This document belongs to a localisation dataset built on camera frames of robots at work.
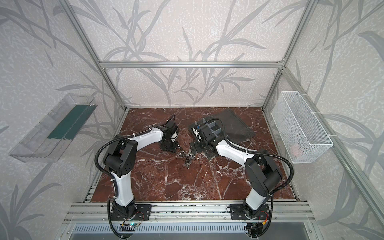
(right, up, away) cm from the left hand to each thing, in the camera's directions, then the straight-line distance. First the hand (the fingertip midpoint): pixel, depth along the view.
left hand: (176, 146), depth 96 cm
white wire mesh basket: (+59, +11, -35) cm, 69 cm away
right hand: (+14, +5, -5) cm, 16 cm away
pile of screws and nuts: (+9, -7, -5) cm, 12 cm away
